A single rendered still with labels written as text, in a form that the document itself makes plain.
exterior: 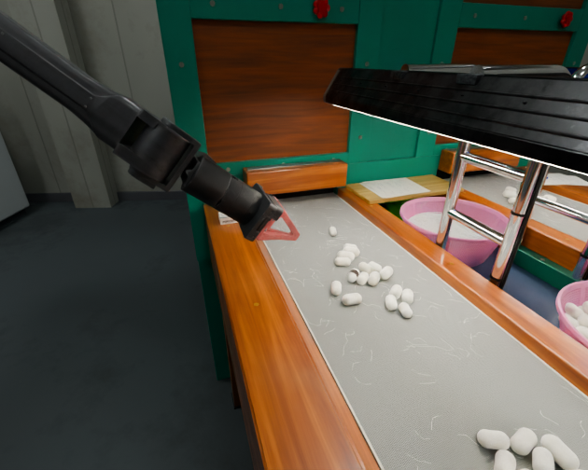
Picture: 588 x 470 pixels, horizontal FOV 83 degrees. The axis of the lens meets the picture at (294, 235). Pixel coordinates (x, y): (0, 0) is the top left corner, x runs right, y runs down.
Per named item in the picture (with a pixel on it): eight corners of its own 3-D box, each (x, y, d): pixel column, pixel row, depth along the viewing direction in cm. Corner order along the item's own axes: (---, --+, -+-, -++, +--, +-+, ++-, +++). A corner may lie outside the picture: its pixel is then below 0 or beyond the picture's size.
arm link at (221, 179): (175, 189, 44) (198, 154, 43) (173, 179, 50) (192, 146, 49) (219, 214, 47) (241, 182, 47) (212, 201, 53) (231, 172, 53)
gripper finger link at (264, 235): (301, 211, 60) (259, 183, 55) (315, 227, 54) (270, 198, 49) (278, 240, 61) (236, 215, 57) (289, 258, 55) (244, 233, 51)
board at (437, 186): (369, 204, 94) (369, 200, 93) (345, 187, 106) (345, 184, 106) (463, 191, 103) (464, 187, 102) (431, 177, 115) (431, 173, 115)
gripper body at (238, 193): (264, 187, 56) (228, 163, 53) (281, 210, 48) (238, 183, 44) (243, 217, 58) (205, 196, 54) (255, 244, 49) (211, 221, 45)
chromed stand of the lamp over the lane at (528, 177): (417, 346, 59) (484, 64, 38) (362, 283, 76) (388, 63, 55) (499, 323, 64) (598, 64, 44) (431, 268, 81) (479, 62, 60)
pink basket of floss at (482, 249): (500, 287, 74) (513, 251, 70) (384, 256, 86) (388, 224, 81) (501, 238, 95) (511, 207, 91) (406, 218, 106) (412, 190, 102)
